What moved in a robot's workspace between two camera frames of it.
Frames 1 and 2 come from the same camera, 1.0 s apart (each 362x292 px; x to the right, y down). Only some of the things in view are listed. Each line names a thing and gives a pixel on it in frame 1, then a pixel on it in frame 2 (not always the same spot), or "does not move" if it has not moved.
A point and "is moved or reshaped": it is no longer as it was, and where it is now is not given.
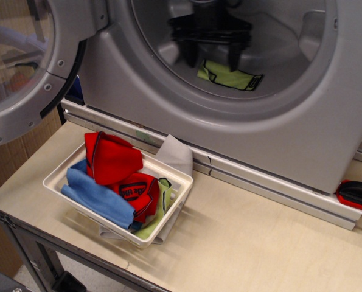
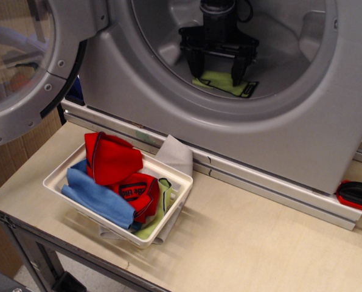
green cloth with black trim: x=219 y=73 is moved or reshaped
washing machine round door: x=34 y=51 does not move
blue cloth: x=105 y=202 does not move
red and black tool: x=360 y=194 does not move
